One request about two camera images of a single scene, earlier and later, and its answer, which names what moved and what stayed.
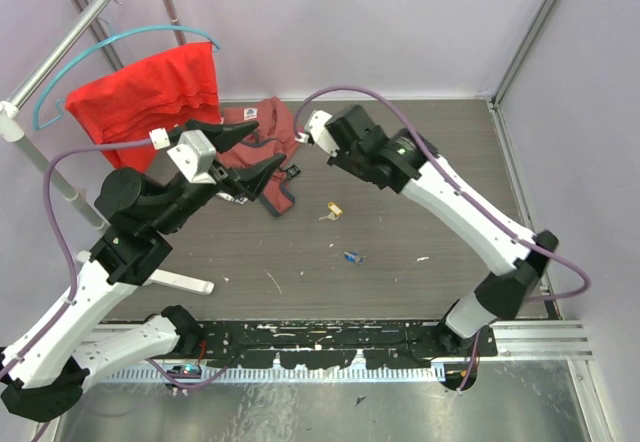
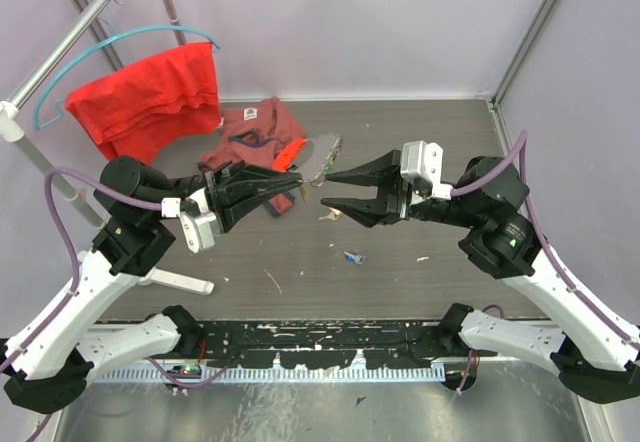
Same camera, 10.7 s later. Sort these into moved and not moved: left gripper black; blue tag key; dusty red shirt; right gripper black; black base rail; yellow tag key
Moved: right gripper black; left gripper black
Not moved: dusty red shirt; yellow tag key; black base rail; blue tag key
